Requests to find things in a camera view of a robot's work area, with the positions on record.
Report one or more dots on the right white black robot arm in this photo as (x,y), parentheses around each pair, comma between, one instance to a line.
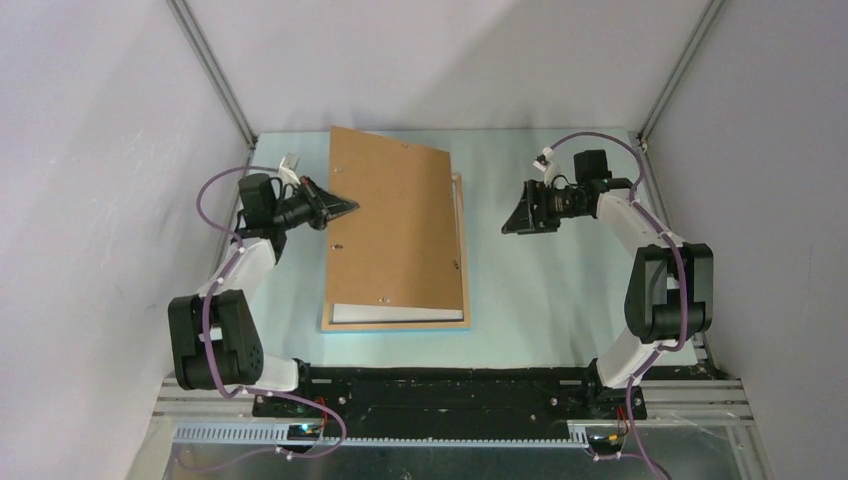
(669,296)

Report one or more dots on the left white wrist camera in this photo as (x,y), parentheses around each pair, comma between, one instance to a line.
(290,169)

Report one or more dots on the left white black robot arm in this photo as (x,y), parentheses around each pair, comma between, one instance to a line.
(215,342)

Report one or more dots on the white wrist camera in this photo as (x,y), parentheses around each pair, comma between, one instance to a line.
(290,169)
(545,163)

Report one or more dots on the light blue table mat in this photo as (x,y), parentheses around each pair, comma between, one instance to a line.
(548,300)

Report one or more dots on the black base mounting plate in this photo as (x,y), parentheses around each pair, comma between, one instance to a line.
(467,404)

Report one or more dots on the left aluminium corner post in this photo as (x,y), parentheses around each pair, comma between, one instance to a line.
(192,30)

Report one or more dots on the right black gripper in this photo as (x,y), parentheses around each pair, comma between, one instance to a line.
(524,219)

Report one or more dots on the landscape photo print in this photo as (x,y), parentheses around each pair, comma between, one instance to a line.
(397,314)

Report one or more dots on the brown fibreboard backing board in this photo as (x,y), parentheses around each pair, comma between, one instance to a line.
(364,166)

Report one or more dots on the right aluminium corner post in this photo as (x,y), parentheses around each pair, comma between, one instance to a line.
(691,48)

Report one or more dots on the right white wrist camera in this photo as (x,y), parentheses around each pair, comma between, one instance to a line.
(545,163)

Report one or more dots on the aluminium rail frame front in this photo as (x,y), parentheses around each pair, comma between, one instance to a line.
(204,417)

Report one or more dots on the light wooden picture frame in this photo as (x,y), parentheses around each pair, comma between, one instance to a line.
(329,325)

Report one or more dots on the aluminium corner post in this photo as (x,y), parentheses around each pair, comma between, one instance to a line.
(691,48)
(192,30)

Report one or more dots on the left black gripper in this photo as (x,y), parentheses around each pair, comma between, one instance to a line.
(323,206)

